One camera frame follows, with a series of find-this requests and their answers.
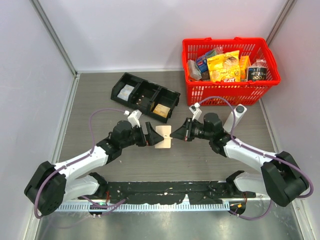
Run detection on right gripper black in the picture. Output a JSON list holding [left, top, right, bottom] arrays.
[[170, 117, 213, 141]]

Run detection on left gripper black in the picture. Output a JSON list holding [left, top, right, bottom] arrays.
[[120, 121, 164, 149]]

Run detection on beige leather card holder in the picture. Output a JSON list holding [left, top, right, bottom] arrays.
[[154, 125, 172, 149]]

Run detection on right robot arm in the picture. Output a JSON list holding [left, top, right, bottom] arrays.
[[170, 113, 310, 207]]

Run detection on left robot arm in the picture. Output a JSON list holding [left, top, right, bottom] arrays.
[[24, 120, 164, 216]]

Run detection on gold card in tray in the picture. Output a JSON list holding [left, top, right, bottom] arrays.
[[152, 103, 171, 118]]

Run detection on white cards in tray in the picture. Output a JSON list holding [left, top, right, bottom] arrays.
[[117, 84, 135, 101]]

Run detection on black three-compartment tray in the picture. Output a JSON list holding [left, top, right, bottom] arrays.
[[110, 72, 181, 123]]

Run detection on red plastic shopping basket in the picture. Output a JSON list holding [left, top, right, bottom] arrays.
[[182, 37, 281, 106]]

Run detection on grey wrapped package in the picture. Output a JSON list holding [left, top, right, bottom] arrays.
[[187, 59, 202, 81]]

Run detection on brown chocolate box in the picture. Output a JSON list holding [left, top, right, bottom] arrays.
[[201, 71, 210, 81]]

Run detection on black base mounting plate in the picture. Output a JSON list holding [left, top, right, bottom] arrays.
[[102, 181, 256, 205]]

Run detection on blue snack box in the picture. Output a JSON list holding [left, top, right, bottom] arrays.
[[195, 55, 208, 73]]

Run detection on yellow chips bag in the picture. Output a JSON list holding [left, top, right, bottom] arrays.
[[207, 50, 241, 83]]

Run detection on green sponge pack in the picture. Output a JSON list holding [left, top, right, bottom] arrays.
[[205, 49, 217, 59]]

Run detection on black round can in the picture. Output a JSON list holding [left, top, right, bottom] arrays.
[[247, 66, 267, 82]]

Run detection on orange snack box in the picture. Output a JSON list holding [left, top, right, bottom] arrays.
[[239, 55, 251, 82]]

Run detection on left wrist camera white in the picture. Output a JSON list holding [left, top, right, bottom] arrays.
[[124, 109, 142, 128]]

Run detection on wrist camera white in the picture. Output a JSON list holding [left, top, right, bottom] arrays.
[[124, 109, 142, 128], [189, 102, 202, 121]]

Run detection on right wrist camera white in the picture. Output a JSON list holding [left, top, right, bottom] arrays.
[[189, 102, 202, 121]]

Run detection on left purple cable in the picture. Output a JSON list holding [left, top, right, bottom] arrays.
[[34, 107, 130, 220]]

